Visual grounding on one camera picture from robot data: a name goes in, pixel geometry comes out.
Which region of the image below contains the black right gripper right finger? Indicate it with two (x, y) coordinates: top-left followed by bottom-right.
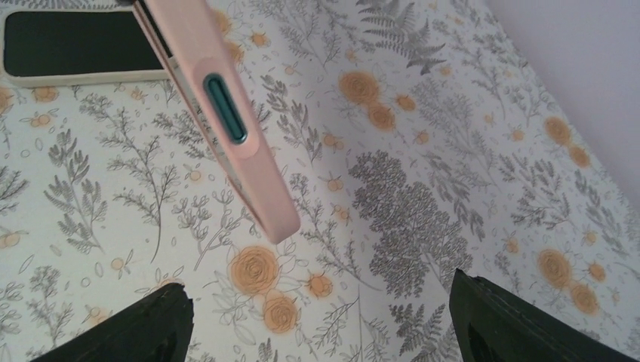
(449, 269), (631, 362)

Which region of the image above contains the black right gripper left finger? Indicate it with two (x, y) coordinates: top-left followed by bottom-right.
(35, 283), (194, 362)

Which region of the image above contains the phone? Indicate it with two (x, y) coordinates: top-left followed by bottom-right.
(1, 9), (169, 87)

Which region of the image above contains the pink phone case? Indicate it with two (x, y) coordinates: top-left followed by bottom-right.
(131, 1), (300, 244)

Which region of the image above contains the floral patterned table mat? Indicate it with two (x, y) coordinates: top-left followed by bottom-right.
(1, 1), (639, 361)

